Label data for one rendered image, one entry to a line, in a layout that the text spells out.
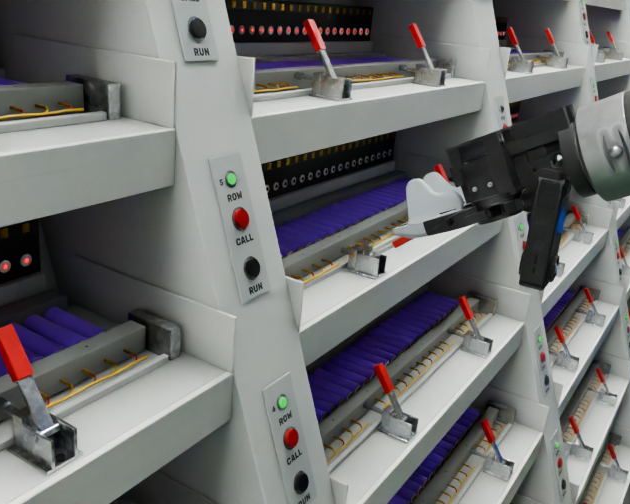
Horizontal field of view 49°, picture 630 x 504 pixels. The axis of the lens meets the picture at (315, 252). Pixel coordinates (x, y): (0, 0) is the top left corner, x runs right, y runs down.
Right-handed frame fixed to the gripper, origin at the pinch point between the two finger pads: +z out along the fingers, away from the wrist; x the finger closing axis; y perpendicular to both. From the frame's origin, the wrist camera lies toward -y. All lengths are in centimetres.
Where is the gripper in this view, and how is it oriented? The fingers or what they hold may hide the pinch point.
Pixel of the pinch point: (409, 233)
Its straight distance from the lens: 76.5
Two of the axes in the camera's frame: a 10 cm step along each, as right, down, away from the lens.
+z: -7.7, 2.4, 5.9
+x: -5.4, 2.5, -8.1
